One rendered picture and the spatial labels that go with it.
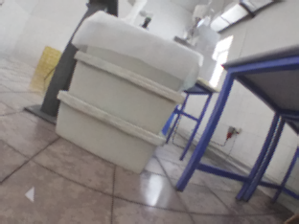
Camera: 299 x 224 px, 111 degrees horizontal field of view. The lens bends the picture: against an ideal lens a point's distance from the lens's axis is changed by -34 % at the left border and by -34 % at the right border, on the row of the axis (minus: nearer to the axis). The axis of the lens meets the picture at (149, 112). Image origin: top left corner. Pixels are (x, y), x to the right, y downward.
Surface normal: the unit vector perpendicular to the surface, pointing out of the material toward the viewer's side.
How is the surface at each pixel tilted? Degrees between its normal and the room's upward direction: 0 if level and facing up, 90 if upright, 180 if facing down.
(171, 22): 90
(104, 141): 96
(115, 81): 96
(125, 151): 96
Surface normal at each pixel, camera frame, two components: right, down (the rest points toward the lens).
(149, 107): -0.01, 0.14
